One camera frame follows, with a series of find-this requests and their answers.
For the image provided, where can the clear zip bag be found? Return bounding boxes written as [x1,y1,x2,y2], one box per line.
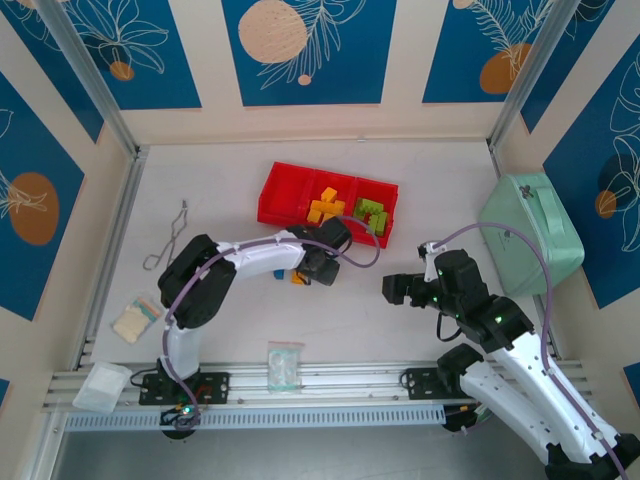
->
[267,341,306,394]

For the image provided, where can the mint green zip case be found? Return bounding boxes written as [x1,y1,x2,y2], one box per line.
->
[477,172,586,297]

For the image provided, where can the clear bag cream pieces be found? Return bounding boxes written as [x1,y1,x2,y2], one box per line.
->
[109,293,166,346]

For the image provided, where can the small circuit board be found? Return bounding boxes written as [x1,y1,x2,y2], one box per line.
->
[159,404,209,426]

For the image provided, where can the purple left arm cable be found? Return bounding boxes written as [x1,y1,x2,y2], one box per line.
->
[162,214,381,431]

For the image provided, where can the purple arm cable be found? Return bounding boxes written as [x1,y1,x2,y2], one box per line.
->
[162,214,381,431]
[432,223,631,480]

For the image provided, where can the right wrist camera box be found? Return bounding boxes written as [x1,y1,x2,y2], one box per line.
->
[417,240,442,284]

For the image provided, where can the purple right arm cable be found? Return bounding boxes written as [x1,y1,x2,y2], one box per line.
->
[432,223,631,480]

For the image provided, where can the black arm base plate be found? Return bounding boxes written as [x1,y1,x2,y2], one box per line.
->
[402,367,481,401]
[138,371,231,406]

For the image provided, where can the aluminium mounting rail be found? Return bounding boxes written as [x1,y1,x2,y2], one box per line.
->
[42,358,595,414]

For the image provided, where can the metal wire tongs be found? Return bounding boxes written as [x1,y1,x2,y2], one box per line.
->
[143,199,190,271]

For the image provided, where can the white slotted cable duct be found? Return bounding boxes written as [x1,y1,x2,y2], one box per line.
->
[63,405,447,432]

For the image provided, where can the blue floral wall panel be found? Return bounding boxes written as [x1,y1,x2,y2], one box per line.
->
[422,0,566,105]
[519,0,640,134]
[542,49,640,310]
[0,0,105,145]
[222,0,399,107]
[64,0,202,111]
[0,72,86,321]

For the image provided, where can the aluminium frame post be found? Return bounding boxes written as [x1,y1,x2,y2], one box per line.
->
[34,0,141,160]
[487,0,584,154]

